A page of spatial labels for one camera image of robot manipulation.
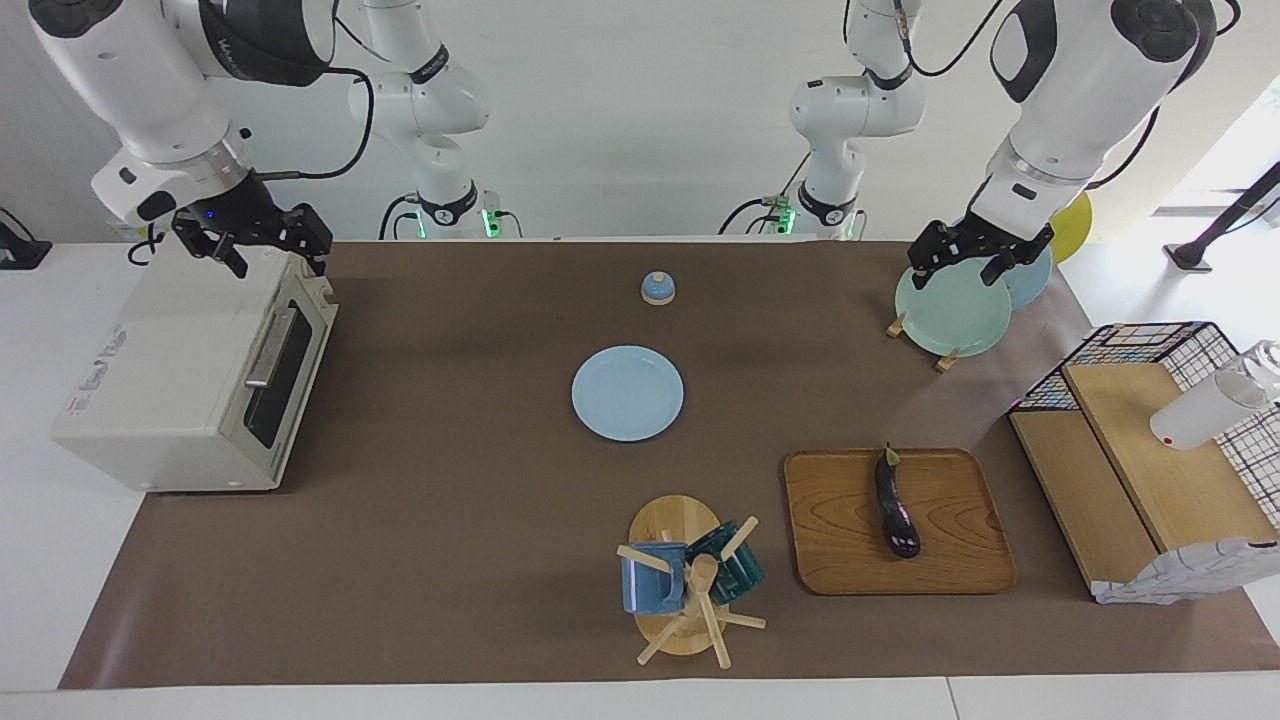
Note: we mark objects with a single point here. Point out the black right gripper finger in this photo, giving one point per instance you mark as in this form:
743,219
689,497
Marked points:
237,262
318,263

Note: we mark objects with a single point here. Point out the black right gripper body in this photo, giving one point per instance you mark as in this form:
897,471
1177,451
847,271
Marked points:
245,215

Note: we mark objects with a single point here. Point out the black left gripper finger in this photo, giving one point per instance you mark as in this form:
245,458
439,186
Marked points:
919,277
996,272

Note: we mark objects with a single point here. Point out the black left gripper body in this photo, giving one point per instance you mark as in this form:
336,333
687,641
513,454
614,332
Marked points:
975,245

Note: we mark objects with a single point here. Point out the cream toaster oven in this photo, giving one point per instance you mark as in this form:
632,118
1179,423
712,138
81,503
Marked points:
170,370

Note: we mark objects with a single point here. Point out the dark purple eggplant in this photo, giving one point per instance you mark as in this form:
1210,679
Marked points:
893,510

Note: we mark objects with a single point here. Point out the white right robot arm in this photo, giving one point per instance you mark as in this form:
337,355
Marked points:
150,90

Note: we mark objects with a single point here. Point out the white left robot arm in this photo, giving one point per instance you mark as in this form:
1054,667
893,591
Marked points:
1060,100

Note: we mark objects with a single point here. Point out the light blue racked plate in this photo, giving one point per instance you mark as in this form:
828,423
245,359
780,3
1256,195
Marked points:
1030,285

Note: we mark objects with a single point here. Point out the pale green racked plate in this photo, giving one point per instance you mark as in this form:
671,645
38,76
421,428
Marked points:
950,315

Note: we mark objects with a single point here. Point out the wooden plate rack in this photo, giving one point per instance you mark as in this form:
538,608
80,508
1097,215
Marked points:
947,361

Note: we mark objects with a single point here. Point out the yellow racked plate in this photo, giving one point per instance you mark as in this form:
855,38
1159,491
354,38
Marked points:
1072,225

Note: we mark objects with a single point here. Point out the black desk clamp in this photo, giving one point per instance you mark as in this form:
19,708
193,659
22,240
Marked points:
20,250

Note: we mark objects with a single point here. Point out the black angled stand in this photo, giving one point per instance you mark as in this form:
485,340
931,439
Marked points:
1225,220

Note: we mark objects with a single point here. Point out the stepped wooden shelf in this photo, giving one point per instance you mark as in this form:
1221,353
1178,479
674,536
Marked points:
1150,450

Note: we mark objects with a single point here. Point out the white cup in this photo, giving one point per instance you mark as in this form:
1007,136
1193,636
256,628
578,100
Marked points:
1200,410

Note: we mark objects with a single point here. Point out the wooden serving tray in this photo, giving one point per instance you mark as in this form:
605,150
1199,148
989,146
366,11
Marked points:
850,530

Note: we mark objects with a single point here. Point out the brown table mat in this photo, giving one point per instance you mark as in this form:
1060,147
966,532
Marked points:
450,550

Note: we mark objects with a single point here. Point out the dark green ceramic mug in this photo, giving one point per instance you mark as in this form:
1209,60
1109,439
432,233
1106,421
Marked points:
740,570

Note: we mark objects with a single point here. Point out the wooden mug tree stand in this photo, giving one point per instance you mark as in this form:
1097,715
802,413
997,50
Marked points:
675,520

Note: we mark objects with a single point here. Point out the blue ceramic mug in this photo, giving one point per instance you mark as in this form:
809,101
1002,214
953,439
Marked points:
645,585

